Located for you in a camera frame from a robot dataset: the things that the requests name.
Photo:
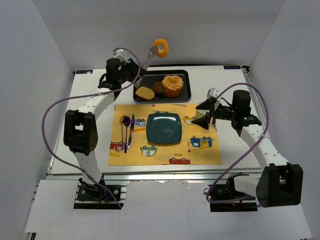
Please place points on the dark teal square plate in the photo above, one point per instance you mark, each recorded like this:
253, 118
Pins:
164, 128

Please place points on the yellow vehicle print placemat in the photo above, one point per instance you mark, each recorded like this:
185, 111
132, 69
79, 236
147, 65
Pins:
197, 146

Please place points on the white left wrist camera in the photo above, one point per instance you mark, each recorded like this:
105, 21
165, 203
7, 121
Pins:
119, 54

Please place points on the glazed ring donut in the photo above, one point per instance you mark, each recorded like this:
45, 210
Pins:
161, 47

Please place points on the brown chocolate croissant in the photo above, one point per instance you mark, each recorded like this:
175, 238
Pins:
158, 89

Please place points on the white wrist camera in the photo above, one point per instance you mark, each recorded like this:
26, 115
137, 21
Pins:
119, 54
212, 93

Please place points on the purple iridescent knife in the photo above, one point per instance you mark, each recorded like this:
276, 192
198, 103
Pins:
132, 126

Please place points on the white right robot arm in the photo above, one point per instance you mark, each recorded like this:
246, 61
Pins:
280, 183

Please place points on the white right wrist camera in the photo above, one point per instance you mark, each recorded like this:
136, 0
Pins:
212, 93

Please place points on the pale yellow cup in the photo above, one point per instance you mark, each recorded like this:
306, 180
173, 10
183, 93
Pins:
200, 113

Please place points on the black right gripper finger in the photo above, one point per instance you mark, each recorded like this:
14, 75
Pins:
208, 104
203, 122

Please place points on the purple iridescent spoon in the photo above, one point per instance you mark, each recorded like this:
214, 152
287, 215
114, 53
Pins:
126, 122

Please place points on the black baking tray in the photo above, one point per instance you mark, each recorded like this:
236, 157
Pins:
154, 76

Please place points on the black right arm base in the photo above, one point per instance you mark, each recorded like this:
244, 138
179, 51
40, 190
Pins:
227, 191

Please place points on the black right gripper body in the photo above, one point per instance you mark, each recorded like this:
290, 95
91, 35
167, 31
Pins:
212, 113

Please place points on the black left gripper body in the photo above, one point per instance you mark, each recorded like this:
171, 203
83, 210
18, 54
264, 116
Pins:
135, 70

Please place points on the silver metal tongs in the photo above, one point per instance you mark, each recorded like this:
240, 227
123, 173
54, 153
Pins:
153, 52

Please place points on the sugared orange brioche bun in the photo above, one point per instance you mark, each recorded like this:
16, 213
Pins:
173, 86

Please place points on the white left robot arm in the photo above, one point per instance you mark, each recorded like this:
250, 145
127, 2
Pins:
80, 133

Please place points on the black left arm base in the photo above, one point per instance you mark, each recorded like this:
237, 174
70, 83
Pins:
92, 197

